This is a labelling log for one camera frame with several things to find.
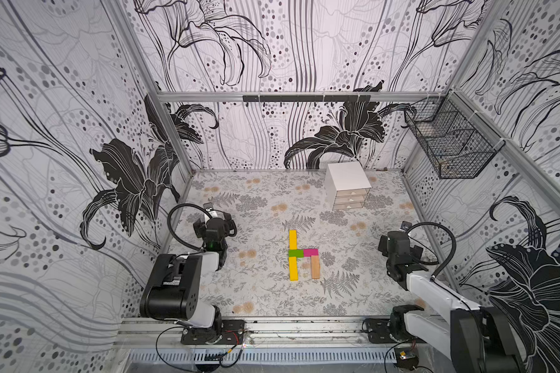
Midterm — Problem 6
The white slotted cable duct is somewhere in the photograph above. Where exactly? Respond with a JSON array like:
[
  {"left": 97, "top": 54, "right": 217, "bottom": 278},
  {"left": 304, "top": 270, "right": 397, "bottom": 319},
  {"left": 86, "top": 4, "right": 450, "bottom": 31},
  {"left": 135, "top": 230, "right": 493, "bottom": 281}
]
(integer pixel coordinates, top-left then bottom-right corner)
[{"left": 129, "top": 348, "right": 396, "bottom": 365}]

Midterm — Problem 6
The natural wood building block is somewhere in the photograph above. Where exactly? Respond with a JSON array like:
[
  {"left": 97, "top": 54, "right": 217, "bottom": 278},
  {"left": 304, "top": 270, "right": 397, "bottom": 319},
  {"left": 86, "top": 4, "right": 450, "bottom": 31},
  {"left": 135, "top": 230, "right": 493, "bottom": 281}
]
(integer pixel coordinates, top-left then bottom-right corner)
[{"left": 310, "top": 255, "right": 320, "bottom": 280}]

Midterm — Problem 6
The left black camera cable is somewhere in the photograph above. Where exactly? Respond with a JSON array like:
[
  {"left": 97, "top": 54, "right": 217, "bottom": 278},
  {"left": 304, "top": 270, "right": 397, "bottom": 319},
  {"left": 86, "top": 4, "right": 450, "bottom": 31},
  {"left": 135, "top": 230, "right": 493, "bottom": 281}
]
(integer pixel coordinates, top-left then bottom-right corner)
[{"left": 166, "top": 202, "right": 213, "bottom": 253}]

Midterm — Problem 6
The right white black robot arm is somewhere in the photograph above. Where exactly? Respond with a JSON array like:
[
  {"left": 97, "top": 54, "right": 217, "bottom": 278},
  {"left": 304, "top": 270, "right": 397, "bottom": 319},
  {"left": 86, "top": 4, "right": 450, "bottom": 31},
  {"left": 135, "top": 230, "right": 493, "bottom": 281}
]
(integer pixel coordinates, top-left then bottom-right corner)
[{"left": 378, "top": 231, "right": 526, "bottom": 372}]

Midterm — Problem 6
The magenta building block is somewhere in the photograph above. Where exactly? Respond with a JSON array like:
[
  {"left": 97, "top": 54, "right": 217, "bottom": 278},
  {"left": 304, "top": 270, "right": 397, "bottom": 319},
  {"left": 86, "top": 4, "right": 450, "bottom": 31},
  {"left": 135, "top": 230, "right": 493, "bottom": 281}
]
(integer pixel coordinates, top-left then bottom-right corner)
[{"left": 303, "top": 249, "right": 319, "bottom": 257}]

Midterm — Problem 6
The right black camera cable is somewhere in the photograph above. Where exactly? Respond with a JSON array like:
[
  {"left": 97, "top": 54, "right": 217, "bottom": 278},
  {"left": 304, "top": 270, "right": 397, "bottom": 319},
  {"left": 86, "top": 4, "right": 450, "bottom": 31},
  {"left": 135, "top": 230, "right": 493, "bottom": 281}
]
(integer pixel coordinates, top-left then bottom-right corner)
[{"left": 407, "top": 221, "right": 458, "bottom": 281}]

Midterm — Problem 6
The white mini drawer cabinet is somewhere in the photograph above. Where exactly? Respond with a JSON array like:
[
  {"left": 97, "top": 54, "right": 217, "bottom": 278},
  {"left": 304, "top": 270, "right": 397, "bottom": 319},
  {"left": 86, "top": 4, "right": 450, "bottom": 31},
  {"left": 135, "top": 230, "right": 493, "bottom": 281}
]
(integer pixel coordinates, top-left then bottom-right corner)
[{"left": 325, "top": 162, "right": 371, "bottom": 211}]

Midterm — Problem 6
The yellow building block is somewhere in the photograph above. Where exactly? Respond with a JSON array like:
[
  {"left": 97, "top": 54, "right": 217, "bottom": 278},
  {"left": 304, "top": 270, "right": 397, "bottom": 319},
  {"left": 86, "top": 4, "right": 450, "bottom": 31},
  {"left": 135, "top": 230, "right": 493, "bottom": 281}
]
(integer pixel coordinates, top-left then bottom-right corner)
[
  {"left": 289, "top": 230, "right": 297, "bottom": 250},
  {"left": 289, "top": 256, "right": 299, "bottom": 281}
]

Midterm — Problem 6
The black wall mounted bar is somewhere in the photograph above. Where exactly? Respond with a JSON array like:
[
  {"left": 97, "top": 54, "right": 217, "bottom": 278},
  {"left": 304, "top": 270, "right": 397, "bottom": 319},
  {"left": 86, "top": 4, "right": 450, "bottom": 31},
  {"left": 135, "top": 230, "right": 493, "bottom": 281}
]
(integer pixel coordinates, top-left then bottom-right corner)
[{"left": 242, "top": 94, "right": 371, "bottom": 103}]

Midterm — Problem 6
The black camera cable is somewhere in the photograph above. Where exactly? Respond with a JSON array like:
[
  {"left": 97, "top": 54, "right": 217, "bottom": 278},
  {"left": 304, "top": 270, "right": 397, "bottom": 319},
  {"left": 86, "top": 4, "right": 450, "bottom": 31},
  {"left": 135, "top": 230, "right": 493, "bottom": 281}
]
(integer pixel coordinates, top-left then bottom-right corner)
[
  {"left": 407, "top": 221, "right": 458, "bottom": 281},
  {"left": 166, "top": 202, "right": 213, "bottom": 253}
]

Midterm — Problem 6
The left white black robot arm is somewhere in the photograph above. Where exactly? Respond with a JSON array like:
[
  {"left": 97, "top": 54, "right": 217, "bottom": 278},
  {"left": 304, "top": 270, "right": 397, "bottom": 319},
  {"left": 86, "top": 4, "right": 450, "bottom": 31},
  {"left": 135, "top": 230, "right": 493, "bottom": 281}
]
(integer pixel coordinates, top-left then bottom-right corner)
[{"left": 139, "top": 203, "right": 237, "bottom": 335}]

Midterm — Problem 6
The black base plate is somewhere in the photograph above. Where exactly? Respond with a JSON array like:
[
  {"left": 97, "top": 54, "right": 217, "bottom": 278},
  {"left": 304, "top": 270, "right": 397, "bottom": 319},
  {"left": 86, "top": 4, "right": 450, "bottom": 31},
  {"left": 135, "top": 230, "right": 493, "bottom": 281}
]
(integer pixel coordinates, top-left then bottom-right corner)
[
  {"left": 181, "top": 319, "right": 246, "bottom": 346},
  {"left": 362, "top": 318, "right": 396, "bottom": 344}
]

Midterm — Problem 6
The small electronics board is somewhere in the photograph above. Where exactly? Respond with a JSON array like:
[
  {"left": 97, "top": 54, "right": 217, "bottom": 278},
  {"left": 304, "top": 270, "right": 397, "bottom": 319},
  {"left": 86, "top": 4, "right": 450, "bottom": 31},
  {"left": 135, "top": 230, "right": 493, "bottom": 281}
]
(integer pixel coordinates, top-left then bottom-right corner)
[{"left": 394, "top": 348, "right": 419, "bottom": 371}]

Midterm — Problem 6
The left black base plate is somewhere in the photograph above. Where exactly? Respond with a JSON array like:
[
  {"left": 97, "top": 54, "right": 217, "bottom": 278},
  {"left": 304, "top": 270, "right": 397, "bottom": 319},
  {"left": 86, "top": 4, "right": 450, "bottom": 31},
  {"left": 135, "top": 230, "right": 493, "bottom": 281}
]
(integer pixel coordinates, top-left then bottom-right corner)
[{"left": 181, "top": 319, "right": 246, "bottom": 346}]

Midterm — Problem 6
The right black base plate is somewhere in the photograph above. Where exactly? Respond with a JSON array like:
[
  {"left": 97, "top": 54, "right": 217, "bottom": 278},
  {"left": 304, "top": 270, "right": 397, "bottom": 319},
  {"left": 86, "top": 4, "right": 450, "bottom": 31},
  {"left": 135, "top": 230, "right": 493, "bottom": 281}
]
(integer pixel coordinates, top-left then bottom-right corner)
[{"left": 362, "top": 318, "right": 396, "bottom": 344}]

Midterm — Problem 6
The green building block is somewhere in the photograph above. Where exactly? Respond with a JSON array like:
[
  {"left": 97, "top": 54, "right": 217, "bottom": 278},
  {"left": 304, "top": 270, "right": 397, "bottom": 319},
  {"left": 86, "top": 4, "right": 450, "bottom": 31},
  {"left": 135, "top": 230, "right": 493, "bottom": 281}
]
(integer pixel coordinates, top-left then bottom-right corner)
[{"left": 289, "top": 250, "right": 304, "bottom": 258}]

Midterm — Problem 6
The black wire basket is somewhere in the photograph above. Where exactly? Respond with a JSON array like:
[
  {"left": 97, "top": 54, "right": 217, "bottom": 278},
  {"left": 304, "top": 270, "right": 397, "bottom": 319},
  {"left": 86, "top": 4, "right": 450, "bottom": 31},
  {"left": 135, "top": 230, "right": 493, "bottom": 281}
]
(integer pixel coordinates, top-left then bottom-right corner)
[{"left": 404, "top": 93, "right": 504, "bottom": 180}]

